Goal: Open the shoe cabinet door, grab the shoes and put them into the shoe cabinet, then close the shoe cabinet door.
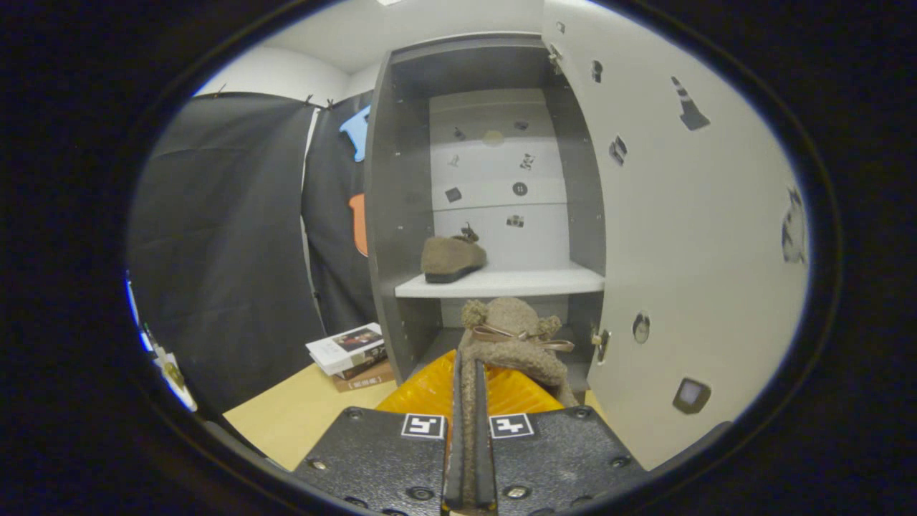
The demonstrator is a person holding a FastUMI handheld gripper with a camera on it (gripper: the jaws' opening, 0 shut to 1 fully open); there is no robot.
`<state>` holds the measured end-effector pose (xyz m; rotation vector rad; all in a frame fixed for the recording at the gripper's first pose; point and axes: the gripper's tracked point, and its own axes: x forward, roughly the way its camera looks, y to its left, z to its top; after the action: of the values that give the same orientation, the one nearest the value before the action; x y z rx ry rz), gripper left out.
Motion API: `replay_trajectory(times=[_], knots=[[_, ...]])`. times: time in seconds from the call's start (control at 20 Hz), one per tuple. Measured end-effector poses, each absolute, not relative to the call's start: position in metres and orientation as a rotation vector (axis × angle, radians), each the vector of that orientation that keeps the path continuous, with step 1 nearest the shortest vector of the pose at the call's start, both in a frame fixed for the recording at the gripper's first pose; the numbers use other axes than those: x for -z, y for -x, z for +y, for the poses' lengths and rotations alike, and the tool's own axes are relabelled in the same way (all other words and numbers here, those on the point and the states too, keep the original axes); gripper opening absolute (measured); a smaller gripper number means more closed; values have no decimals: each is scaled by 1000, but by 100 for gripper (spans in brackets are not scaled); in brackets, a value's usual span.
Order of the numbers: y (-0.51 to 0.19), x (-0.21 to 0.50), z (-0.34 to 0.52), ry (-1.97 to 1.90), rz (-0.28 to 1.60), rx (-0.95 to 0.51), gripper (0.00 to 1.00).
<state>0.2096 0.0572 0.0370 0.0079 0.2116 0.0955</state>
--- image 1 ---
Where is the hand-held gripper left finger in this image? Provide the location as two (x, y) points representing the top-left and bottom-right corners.
(294, 350), (466, 515)

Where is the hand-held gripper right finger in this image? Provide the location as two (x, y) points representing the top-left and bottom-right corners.
(476, 362), (649, 515)

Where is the brown fuzzy shoe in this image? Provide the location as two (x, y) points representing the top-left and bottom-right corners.
(458, 297), (580, 502)
(421, 226), (488, 284)

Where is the grey shoe cabinet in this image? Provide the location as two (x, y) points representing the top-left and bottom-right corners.
(363, 32), (608, 391)

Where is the white shoe cabinet door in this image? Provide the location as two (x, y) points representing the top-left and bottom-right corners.
(541, 0), (810, 472)

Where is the brown book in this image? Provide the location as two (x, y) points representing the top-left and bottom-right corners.
(332, 360), (396, 393)

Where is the dark book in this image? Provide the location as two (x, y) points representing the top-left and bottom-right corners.
(337, 348), (389, 381)

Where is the white book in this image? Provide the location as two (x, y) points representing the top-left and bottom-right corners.
(306, 322), (388, 377)

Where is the black backdrop cloth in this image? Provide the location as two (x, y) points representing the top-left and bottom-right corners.
(128, 92), (373, 416)

